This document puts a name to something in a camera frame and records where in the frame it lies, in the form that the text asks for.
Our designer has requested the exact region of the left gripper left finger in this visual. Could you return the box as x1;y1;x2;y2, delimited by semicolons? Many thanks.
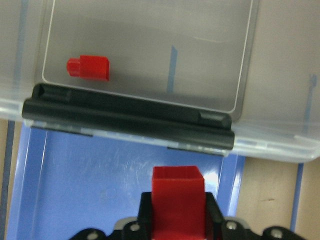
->
137;192;155;240

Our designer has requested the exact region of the blue plastic tray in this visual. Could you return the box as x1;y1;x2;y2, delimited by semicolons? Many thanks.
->
6;126;245;240

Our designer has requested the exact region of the red block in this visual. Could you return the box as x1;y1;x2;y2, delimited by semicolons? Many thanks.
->
151;165;206;240
66;55;110;82

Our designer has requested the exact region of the red block in box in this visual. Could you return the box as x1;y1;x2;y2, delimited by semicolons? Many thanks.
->
66;55;110;82

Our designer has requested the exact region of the black box latch handle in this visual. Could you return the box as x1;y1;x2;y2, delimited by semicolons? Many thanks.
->
22;83;235;151

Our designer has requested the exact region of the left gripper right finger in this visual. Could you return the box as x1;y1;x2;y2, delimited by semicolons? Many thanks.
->
204;192;225;240

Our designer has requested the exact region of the clear plastic storage box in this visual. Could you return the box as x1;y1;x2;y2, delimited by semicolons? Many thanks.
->
0;0;320;163

